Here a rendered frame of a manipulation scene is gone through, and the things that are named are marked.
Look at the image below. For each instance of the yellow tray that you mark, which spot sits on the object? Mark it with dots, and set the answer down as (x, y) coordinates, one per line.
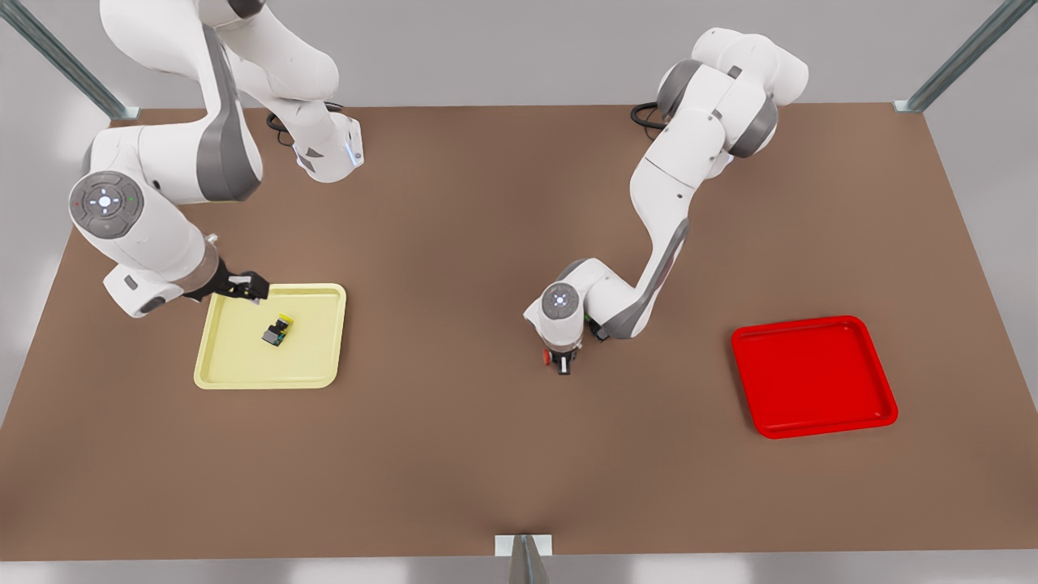
(274, 336)

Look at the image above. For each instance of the yellow switch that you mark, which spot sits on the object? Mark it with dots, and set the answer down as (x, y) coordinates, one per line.
(278, 329)

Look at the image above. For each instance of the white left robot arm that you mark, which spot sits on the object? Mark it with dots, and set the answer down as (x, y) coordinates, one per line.
(697, 138)

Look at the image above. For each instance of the silver frame post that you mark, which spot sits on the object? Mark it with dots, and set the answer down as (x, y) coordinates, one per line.
(65, 58)
(961, 57)
(525, 560)

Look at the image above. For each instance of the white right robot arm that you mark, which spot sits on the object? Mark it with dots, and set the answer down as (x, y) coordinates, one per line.
(162, 154)

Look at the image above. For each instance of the red tray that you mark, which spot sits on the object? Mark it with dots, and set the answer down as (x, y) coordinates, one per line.
(813, 376)

